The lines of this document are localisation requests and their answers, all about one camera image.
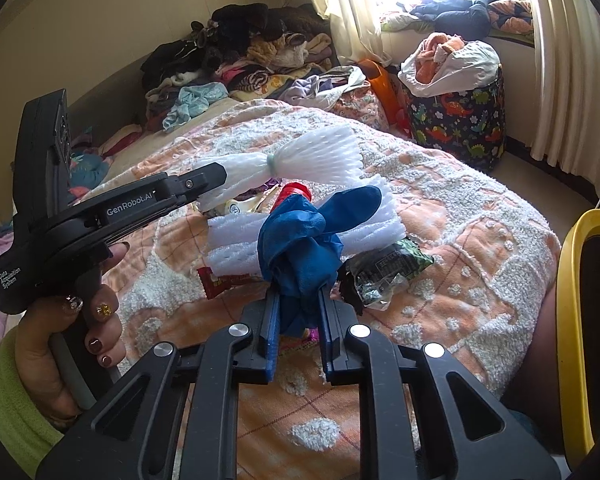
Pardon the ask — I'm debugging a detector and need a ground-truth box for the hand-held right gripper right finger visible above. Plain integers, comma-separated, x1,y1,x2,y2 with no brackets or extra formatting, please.
317,287,561,480

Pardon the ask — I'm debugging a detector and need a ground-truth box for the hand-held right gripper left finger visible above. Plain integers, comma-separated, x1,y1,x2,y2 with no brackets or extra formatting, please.
35,290,282,480

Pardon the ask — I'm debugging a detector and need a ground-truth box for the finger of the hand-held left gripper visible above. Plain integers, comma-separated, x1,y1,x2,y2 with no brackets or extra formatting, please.
167,165,229,207

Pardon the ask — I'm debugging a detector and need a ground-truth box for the yellow white wrapper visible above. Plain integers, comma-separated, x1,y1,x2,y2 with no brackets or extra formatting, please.
222,192,271,218

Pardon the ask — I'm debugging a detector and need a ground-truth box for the red snack wrapper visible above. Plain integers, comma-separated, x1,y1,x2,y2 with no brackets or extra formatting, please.
197,266,266,301

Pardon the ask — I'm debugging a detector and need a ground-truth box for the white foam fruit net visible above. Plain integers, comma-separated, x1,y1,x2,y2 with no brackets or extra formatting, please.
195,125,363,211

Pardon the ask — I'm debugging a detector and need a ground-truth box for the yellow rimmed black bin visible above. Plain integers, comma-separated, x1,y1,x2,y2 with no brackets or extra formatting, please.
555,209,600,468

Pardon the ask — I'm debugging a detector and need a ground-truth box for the person's left forearm green sleeve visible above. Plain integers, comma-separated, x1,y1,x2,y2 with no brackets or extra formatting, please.
0,327,66,466

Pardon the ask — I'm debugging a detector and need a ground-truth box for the person's left hand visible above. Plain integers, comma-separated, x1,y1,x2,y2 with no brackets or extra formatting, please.
15,241,131,431

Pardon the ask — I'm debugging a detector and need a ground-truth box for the pink candy wrapper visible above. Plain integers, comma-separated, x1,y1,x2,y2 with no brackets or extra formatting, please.
279,327,323,358

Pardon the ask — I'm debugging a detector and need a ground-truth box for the blue floral cloth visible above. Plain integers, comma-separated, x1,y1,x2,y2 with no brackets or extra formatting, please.
69,152,112,193

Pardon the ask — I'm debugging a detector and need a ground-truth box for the cream mattress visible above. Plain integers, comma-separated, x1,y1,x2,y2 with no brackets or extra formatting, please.
87,95,246,196

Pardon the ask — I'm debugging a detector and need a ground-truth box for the purple wrapper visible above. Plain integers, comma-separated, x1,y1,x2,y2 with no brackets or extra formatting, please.
247,182,283,198

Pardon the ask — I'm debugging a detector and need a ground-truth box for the pink red pillow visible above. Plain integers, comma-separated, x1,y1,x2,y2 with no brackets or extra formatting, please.
99,124,145,158

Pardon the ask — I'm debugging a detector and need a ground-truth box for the light blue garment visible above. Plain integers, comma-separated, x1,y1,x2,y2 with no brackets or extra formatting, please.
162,84,229,133

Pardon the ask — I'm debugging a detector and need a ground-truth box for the dark green plastic wrapper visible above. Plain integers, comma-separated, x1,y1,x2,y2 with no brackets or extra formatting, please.
337,239,435,313

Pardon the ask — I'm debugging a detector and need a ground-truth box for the pile of clothes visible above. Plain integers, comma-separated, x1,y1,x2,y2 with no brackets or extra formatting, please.
140,2,341,131

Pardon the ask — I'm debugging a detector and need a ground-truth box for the white lavender garment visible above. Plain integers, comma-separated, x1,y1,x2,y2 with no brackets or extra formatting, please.
279,65,368,106

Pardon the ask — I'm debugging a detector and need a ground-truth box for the pink floral bag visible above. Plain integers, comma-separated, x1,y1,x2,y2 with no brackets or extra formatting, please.
325,82,391,131

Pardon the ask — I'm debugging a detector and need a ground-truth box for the peach white tufted blanket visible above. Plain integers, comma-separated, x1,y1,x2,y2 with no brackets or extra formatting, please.
75,97,563,480

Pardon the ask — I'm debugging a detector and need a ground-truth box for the orange bag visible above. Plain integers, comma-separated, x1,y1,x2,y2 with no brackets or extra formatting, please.
357,58,413,141

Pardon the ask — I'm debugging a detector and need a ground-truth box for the cream curtain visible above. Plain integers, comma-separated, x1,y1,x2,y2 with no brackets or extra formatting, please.
527,0,600,181
310,0,393,68

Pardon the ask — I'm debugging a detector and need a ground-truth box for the dinosaur print laundry basket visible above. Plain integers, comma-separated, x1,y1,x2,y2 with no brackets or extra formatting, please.
407,67,507,173

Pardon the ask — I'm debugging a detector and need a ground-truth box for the white plastic bag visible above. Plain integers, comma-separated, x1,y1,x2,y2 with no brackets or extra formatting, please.
397,32,501,98

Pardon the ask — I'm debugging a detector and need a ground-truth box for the heap of clothes on sill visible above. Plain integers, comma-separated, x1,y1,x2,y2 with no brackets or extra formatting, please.
380,0,536,36

